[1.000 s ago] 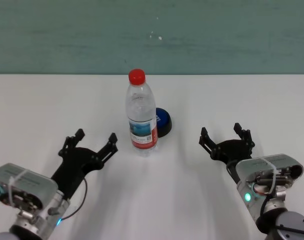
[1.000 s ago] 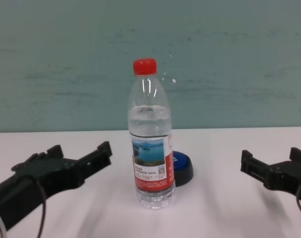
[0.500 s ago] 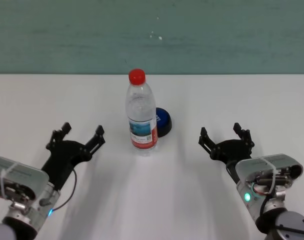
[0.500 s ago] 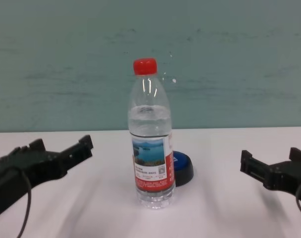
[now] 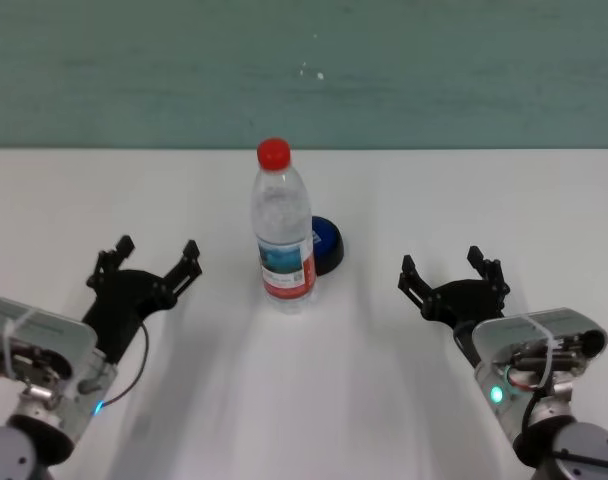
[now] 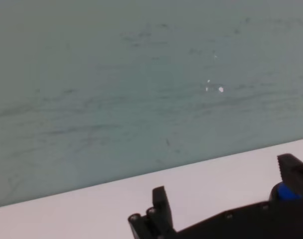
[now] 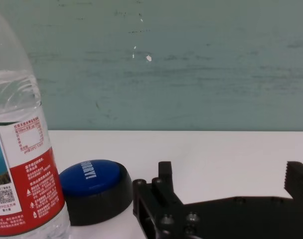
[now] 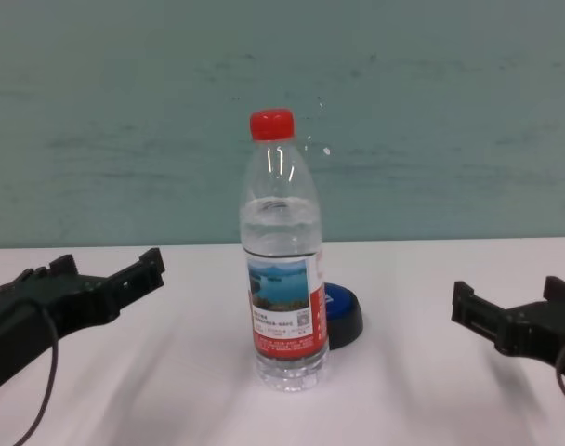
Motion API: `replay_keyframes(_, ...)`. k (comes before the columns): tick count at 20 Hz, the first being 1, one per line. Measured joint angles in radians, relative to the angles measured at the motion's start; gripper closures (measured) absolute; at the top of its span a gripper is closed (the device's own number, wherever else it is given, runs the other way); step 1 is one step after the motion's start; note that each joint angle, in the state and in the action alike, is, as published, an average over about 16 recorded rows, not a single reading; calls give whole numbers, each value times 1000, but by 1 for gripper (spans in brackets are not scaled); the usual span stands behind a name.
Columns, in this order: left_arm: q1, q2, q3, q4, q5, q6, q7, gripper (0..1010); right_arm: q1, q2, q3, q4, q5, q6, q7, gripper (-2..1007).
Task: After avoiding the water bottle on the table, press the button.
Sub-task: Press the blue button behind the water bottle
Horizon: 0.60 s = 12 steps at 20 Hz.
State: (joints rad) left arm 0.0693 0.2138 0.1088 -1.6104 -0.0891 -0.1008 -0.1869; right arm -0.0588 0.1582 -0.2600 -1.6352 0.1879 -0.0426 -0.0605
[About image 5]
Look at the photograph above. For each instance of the clear water bottle red cap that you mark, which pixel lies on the clear water bottle red cap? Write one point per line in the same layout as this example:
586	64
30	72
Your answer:
284	240

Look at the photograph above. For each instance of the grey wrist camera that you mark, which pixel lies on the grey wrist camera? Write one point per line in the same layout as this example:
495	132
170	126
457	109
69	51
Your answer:
529	327
54	330

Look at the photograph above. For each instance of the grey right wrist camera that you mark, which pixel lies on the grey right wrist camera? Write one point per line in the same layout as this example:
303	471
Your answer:
529	327

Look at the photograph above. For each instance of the blue push button black base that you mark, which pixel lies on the blue push button black base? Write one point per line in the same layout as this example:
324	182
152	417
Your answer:
328	242

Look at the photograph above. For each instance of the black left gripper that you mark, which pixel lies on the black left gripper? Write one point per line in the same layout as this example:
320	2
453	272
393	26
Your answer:
124	300

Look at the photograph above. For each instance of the white zip tie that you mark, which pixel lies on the white zip tie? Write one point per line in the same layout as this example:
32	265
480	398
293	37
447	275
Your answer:
544	335
9	345

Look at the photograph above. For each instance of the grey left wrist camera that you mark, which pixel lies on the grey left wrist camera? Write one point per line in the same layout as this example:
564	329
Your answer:
54	330

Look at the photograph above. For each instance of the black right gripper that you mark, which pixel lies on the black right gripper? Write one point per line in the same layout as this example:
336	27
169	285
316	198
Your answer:
464	302

